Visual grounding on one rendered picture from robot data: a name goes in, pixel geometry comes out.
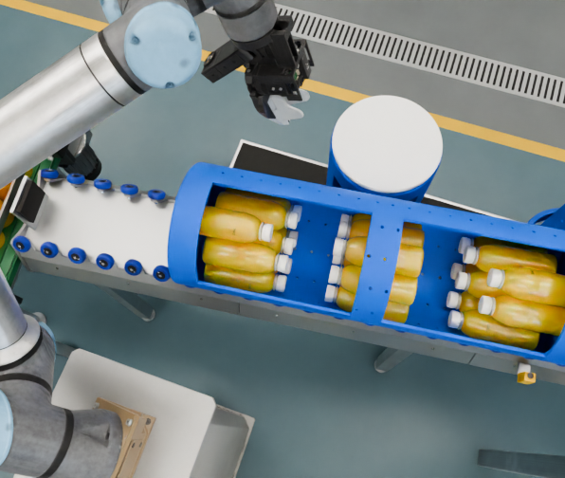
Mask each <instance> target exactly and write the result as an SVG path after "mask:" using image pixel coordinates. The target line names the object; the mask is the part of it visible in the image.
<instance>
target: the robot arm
mask: <svg viewBox="0 0 565 478"><path fill-rule="evenodd" d="M100 5H101V6H102V10H103V12H104V14H105V16H106V18H107V20H108V22H109V24H110V25H108V26H107V27H105V28H104V29H102V30H101V31H100V32H97V33H96V34H94V35H93V36H92V37H90V38H89V39H87V40H86V41H84V42H83V43H81V44H80V45H79V46H77V47H75V48H74V49H72V50H71V51H69V52H68V53H67V54H65V55H64V56H63V57H62V58H60V59H59V60H57V61H56V62H55V63H53V64H51V65H50V66H48V67H47V68H45V69H44V70H43V71H41V72H40V73H38V74H37V75H35V76H34V77H32V78H31V79H30V80H28V81H27V82H25V83H23V84H22V85H20V86H19V87H18V88H16V89H15V90H13V91H12V92H10V93H9V94H7V96H6V97H4V98H3V99H1V100H0V189H2V188H3V187H5V186H6V185H8V184H9V183H10V182H11V181H13V180H14V179H16V178H17V177H19V176H20V175H22V174H24V173H25V172H27V171H28V170H30V169H31V168H33V167H34V166H36V165H37V164H39V163H40V162H42V161H43V160H45V159H46V158H48V157H49V156H52V155H53V154H55V153H56V152H58V151H59V150H61V149H62V148H63V147H64V146H66V145H67V144H69V143H70V142H72V141H73V140H75V139H76V138H78V137H80V136H81V135H83V134H84V133H86V132H87V131H89V130H90V129H92V128H93V127H95V126H96V125H98V124H99V123H101V122H102V121H104V120H106V119H107V118H109V117H110V116H112V115H113V114H115V113H116V112H118V110H120V109H121V108H123V107H124V106H126V105H127V104H129V103H130V102H132V101H134V100H135V99H137V98H138V97H140V96H141V95H143V94H144V93H145V92H147V91H149V90H150V89H152V88H153V87H155V88H160V89H165V88H174V87H178V86H180V85H182V84H184V83H186V82H188V81H189V80H190V79H191V78H192V77H193V75H194V74H195V73H196V71H197V69H198V67H199V65H200V62H201V57H202V45H201V37H200V31H199V28H198V25H197V24H196V22H195V20H194V18H193V17H194V16H196V15H198V14H200V13H202V12H204V11H206V10H207V9H209V8H211V7H212V6H213V7H214V9H215V12H216V14H217V16H218V18H219V20H220V22H221V24H222V26H223V28H224V30H225V32H226V34H227V36H228V37H229V38H230V40H229V41H228V42H226V43H225V44H223V45H222V46H220V47H219V48H217V49H216V50H214V51H212V52H211V54H209V56H208V57H207V59H206V60H205V61H204V64H203V66H204V67H203V70H202V72H201V74H202V75H203V76H205V77H206V78H207V79H208V80H210V81H211V82H212V83H215V82H217V81H218V80H220V79H222V78H223V77H225V76H226V75H227V74H229V73H231V72H232V71H234V70H235V69H237V68H239V67H240V66H242V65H243V66H244V67H245V68H246V71H245V81H246V86H247V90H248V92H249V93H250V94H249V97H250V98H251V99H252V101H253V104H254V106H255V108H256V110H257V111H258V113H260V114H261V115H262V116H264V117H265V118H267V119H270V120H272V121H274V122H276V123H279V124H283V125H287V124H289V121H290V120H295V119H301V118H302V117H303V113H302V111H301V110H300V109H298V108H295V107H292V106H290V105H291V104H295V103H299V102H304V101H308V100H309V98H310V96H309V94H308V92H307V91H305V90H302V89H300V87H302V84H303V82H304V80H308V79H309V77H310V74H311V67H310V66H314V65H315V64H314V61H313V58H312V55H311V52H310V49H309V46H308V44H307V41H306V39H293V37H292V34H291V30H292V27H293V25H294V21H293V18H292V15H278V11H277V9H276V6H275V3H274V1H273V0H100ZM305 48H306V51H307V54H308V56H309V59H310V60H307V57H306V54H305V51H304V49H305ZM56 353H57V349H56V343H55V338H54V335H53V333H52V331H51V330H50V328H49V327H48V326H47V325H46V324H45V323H43V322H37V321H36V319H34V318H33V317H31V316H29V315H27V314H23V312H22V310H21V308H20V306H19V304H18V303H17V301H16V299H15V297H14V295H13V293H12V291H11V289H10V287H9V284H8V282H7V280H6V278H5V276H4V274H3V272H2V270H1V268H0V471H4V472H9V473H14V474H19V475H24V476H28V477H33V478H110V477H111V475H112V473H113V471H114V469H115V467H116V465H117V462H118V458H119V455H120V450H121V446H122V437H123V428H122V423H121V419H120V417H119V416H118V414H117V413H115V412H112V411H109V410H105V409H88V410H68V409H66V408H62V407H59V406H56V405H52V404H51V400H52V386H53V374H54V362H55V359H56Z"/></svg>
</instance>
